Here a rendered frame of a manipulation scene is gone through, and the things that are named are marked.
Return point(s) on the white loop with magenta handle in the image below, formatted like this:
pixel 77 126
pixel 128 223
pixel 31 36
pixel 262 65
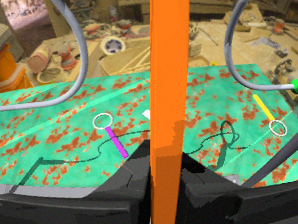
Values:
pixel 110 133

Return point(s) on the orange handle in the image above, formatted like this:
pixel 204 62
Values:
pixel 169 55

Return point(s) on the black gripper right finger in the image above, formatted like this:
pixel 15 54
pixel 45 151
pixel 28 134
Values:
pixel 208 198

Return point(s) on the thin grey bent wire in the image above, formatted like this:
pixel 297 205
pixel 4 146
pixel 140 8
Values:
pixel 57 191

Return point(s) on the white flat bar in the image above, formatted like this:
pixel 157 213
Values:
pixel 147 113

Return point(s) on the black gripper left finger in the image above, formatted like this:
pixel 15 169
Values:
pixel 123 199

